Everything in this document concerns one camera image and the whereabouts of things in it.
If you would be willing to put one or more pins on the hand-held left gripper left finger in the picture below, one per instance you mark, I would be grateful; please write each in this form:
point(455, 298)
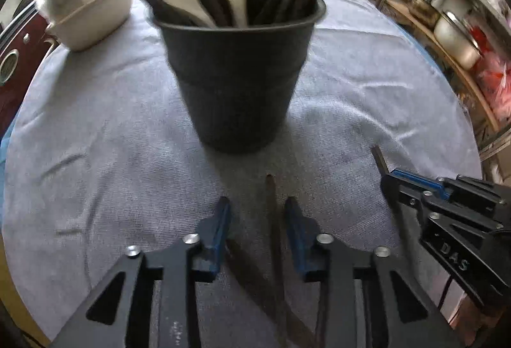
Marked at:
point(217, 228)

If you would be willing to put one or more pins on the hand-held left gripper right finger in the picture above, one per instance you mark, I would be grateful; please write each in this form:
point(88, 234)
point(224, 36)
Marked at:
point(295, 232)

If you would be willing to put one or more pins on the steel kettle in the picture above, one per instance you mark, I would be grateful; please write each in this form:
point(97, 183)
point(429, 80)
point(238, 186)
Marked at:
point(423, 6)

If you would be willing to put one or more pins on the dark red oven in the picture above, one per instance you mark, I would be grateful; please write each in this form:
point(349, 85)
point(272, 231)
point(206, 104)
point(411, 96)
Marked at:
point(16, 64)

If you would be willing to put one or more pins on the red plastic bags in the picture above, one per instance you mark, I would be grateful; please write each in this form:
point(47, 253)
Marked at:
point(497, 68)

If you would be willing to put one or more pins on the black utensil cup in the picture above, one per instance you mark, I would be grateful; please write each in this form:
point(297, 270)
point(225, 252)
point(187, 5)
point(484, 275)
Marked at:
point(239, 92)

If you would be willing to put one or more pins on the large white bowl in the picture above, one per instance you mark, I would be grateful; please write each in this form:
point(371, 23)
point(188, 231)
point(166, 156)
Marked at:
point(92, 20)

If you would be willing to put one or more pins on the blue under cloth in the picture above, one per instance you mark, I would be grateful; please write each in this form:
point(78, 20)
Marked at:
point(6, 144)

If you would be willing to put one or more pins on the grey tablecloth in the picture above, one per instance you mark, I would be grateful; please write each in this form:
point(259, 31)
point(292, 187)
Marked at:
point(99, 132)

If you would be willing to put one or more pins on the large steel pot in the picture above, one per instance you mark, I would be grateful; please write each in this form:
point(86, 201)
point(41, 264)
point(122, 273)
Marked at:
point(459, 38)

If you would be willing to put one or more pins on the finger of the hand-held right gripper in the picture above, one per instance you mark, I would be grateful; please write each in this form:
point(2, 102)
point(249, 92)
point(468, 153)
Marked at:
point(403, 196)
point(419, 179)

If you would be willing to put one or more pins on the wooden shelf rack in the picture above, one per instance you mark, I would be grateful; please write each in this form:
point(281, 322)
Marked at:
point(439, 64)

